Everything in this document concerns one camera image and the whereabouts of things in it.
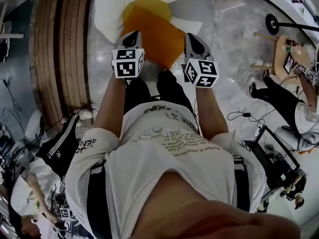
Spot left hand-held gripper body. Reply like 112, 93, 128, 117
111, 30, 146, 80

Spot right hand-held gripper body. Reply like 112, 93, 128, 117
183, 32, 220, 88

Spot orange cushion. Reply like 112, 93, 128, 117
120, 3, 187, 71

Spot person's left forearm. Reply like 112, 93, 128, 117
93, 76, 131, 134

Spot person's right forearm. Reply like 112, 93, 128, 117
194, 85, 230, 142

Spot black floor lamp stand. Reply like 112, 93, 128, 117
265, 13, 319, 35

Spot person's black trousers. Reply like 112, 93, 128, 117
123, 69, 195, 115

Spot white egg-shaped floor seat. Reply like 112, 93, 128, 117
93, 0, 203, 42

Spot wooden slat panel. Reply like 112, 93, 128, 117
33, 0, 92, 129

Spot black tablet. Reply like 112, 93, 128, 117
283, 53, 295, 75

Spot wooden coffee table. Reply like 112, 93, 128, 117
250, 32, 313, 81

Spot white round appliance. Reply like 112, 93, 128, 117
274, 125, 319, 152

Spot grey computer tower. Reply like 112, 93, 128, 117
245, 125, 302, 202

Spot person's white t-shirt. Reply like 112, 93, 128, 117
65, 100, 268, 239

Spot person's neck and chin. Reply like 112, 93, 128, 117
129, 171, 304, 239

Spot person's right black shoulder strap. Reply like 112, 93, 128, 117
232, 156, 251, 213

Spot person's black shoulder strap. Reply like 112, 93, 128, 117
232, 156, 251, 213
86, 161, 113, 239

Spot white table frame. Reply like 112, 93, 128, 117
0, 0, 33, 40

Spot person's left black shoulder strap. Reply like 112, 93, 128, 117
86, 161, 113, 239

